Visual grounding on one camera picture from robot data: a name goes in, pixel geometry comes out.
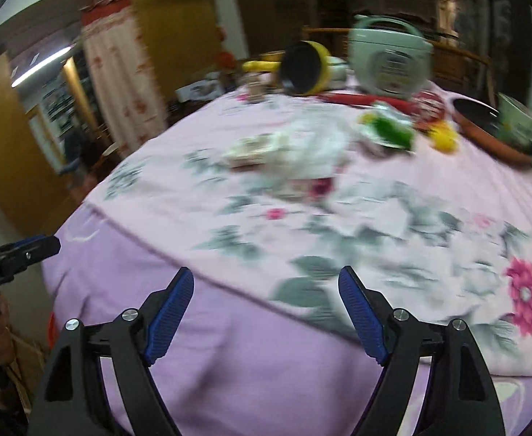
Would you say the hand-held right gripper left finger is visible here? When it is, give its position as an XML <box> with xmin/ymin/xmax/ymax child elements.
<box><xmin>27</xmin><ymin>266</ymin><xmax>195</xmax><ymax>436</ymax></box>

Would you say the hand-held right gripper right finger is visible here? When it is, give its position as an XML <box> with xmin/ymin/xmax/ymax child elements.
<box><xmin>338</xmin><ymin>265</ymin><xmax>507</xmax><ymax>436</ymax></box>

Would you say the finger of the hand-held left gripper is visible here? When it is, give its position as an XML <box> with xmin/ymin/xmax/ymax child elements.
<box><xmin>0</xmin><ymin>235</ymin><xmax>61</xmax><ymax>280</ymax></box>

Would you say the pale paper pad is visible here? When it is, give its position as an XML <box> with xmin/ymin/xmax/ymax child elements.
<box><xmin>223</xmin><ymin>132</ymin><xmax>294</xmax><ymax>170</ymax></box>

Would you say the green snack wrapper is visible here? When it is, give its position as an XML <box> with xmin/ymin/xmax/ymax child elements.
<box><xmin>359</xmin><ymin>102</ymin><xmax>416</xmax><ymax>152</ymax></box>

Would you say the pink floral blanket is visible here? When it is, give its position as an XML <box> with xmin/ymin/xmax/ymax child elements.
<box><xmin>82</xmin><ymin>79</ymin><xmax>532</xmax><ymax>375</ymax></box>

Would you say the purple patterned blanket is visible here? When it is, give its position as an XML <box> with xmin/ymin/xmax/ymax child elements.
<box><xmin>41</xmin><ymin>204</ymin><xmax>532</xmax><ymax>436</ymax></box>

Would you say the yellow wooden door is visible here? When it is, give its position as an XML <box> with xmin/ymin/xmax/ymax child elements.
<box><xmin>0</xmin><ymin>52</ymin><xmax>82</xmax><ymax>232</ymax></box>

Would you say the fluorescent tube light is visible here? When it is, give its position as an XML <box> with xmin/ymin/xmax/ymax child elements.
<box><xmin>11</xmin><ymin>44</ymin><xmax>77</xmax><ymax>88</ymax></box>

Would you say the floral curtain with red trim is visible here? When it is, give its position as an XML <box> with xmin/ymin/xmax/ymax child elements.
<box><xmin>81</xmin><ymin>0</ymin><xmax>169</xmax><ymax>155</ymax></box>

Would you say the copper frying pan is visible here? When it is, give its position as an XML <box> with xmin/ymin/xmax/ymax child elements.
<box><xmin>452</xmin><ymin>98</ymin><xmax>532</xmax><ymax>166</ymax></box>

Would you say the red floral ladle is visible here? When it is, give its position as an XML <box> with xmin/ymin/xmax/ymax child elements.
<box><xmin>318</xmin><ymin>90</ymin><xmax>448</xmax><ymax>123</ymax></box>

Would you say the white printed plastic bag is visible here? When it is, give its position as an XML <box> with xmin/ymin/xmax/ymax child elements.
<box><xmin>177</xmin><ymin>79</ymin><xmax>223</xmax><ymax>103</ymax></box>

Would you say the white green ceramic pot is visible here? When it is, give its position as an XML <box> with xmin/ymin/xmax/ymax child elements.
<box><xmin>327</xmin><ymin>57</ymin><xmax>350</xmax><ymax>89</ymax></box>

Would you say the pale green rice cooker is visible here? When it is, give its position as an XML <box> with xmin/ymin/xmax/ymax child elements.
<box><xmin>348</xmin><ymin>15</ymin><xmax>434</xmax><ymax>100</ymax></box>

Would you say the green instant noodle cup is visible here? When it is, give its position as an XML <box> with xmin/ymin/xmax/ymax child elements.
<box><xmin>493</xmin><ymin>93</ymin><xmax>532</xmax><ymax>144</ymax></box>

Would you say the yellow wooden cabinet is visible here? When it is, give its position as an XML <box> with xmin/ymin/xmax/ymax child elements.
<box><xmin>132</xmin><ymin>0</ymin><xmax>248</xmax><ymax>139</ymax></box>

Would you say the yellow saucepan with black inside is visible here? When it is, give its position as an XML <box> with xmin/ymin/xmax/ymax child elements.
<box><xmin>242</xmin><ymin>41</ymin><xmax>332</xmax><ymax>97</ymax></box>

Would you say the dark wooden wardrobe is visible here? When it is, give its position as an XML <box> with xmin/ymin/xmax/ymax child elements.
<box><xmin>230</xmin><ymin>0</ymin><xmax>321</xmax><ymax>78</ymax></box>

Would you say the dark framed scroll painting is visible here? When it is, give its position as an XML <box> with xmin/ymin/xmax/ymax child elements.
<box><xmin>434</xmin><ymin>0</ymin><xmax>532</xmax><ymax>101</ymax></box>

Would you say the wooden chair frame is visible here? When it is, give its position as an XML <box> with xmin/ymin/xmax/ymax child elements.
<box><xmin>302</xmin><ymin>26</ymin><xmax>498</xmax><ymax>101</ymax></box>

